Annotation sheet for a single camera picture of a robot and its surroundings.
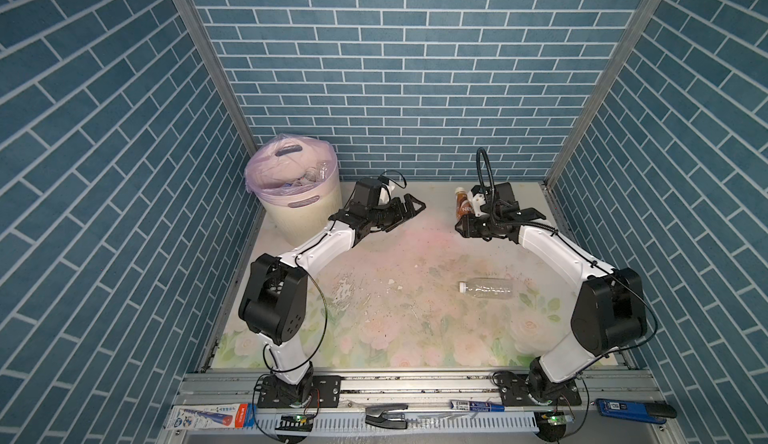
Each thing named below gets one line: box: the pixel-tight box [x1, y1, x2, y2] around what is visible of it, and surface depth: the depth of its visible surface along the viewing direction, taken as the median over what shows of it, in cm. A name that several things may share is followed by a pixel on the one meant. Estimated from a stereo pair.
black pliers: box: [365, 404, 408, 429], surface depth 70 cm
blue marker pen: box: [450, 400, 505, 412], surface depth 72 cm
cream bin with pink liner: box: [245, 134, 342, 247], surface depth 91 cm
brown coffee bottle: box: [454, 187, 468, 219], surface depth 93 cm
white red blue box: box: [163, 403, 255, 429], surface depth 71 cm
